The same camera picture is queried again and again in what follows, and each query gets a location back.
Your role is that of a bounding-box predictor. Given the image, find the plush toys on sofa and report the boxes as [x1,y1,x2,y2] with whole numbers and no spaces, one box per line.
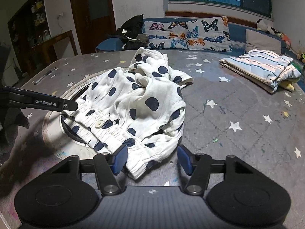
[256,19,304,64]

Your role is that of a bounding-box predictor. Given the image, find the dark wooden side table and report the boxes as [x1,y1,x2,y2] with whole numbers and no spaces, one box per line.
[31,30,78,66]

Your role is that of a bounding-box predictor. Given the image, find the grey cushion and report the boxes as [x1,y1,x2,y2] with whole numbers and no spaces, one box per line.
[246,29,282,54]

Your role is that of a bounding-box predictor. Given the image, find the black bag on sofa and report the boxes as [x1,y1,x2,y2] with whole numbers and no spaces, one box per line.
[109,14,149,50]

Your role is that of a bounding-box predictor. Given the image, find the round induction cooktop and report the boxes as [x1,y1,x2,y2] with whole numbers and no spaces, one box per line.
[41,72,115,153]

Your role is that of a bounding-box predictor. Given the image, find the dark wooden shelf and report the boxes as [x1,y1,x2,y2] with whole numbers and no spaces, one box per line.
[8,0,49,74]

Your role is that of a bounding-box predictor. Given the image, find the butterfly print pillow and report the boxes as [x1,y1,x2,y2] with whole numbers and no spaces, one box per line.
[142,16,233,52]

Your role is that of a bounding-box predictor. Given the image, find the white navy polka dot garment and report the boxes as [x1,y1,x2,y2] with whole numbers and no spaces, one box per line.
[62,48,193,179]

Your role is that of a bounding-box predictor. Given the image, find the dark wooden door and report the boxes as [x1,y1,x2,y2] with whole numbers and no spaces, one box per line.
[70,0,116,54]

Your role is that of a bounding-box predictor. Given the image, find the striped folded blanket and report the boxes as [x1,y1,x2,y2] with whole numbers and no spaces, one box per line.
[219,49,301,94]

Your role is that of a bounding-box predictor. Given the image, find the yellow plush under blanket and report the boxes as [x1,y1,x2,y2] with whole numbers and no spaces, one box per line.
[279,78,300,92]

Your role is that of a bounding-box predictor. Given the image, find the black pen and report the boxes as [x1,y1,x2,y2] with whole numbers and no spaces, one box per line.
[34,67,56,85]

